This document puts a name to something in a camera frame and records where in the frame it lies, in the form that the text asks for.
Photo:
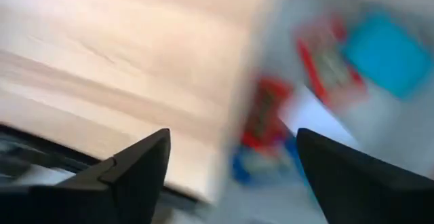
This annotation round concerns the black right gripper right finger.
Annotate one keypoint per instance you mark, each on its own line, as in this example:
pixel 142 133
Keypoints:
pixel 366 190

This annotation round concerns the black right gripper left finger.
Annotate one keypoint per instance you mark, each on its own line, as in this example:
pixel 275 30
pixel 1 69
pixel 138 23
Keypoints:
pixel 129 190

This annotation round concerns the white card case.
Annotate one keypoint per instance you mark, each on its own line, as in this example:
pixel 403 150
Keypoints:
pixel 305 115

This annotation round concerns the blue card case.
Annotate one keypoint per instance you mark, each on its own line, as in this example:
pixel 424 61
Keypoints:
pixel 239 169

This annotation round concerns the teal card case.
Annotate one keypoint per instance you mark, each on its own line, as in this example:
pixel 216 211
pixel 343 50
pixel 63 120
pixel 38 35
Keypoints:
pixel 386 52

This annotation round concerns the red card case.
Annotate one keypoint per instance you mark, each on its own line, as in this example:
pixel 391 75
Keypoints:
pixel 306 61
pixel 271 85

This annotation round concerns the grey plastic bin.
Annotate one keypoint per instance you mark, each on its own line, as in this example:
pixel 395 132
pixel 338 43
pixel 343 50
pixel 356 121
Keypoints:
pixel 390 132

